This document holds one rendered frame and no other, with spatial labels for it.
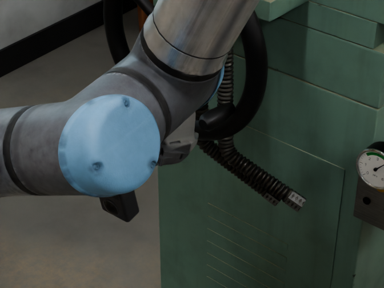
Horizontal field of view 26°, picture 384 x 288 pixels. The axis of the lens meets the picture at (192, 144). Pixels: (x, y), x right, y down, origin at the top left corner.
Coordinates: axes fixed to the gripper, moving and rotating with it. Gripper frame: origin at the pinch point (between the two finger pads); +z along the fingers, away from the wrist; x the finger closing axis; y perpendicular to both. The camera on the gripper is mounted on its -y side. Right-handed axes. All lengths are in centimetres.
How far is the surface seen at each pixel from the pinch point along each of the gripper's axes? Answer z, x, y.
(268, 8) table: 8.7, -1.5, 18.7
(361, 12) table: 18.1, -10.3, 20.7
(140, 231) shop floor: 65, 54, -52
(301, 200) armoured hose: 19.2, -9.0, -8.3
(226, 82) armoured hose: 10.5, 3.4, 6.6
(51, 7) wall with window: 110, 146, -20
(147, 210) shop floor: 72, 58, -50
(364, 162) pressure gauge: 18.6, -16.9, 1.2
